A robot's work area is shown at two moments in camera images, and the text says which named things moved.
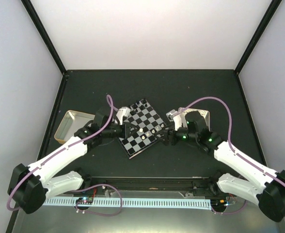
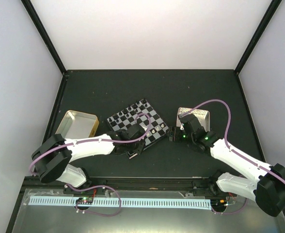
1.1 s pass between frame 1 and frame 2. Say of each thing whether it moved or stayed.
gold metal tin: stayed
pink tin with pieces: stayed
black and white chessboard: stayed
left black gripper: moved
